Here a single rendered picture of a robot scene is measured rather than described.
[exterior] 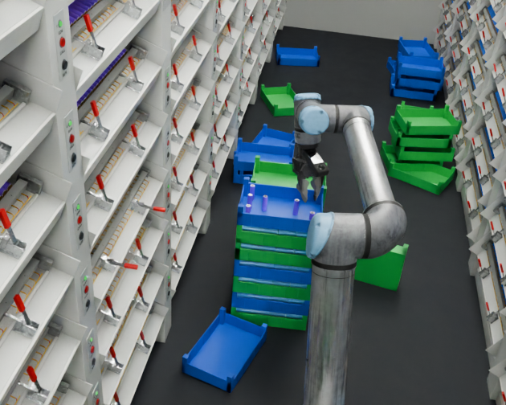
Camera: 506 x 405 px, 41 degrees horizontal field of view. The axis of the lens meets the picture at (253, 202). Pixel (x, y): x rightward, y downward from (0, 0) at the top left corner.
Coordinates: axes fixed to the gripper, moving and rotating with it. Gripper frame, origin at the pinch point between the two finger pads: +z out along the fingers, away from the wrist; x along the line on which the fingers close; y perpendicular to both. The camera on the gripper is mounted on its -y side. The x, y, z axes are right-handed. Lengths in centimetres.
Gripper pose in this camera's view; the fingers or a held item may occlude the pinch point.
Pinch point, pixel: (311, 198)
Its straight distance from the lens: 236.6
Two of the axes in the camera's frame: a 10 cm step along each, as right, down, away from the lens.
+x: -9.1, 1.8, -3.7
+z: 0.4, 9.3, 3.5
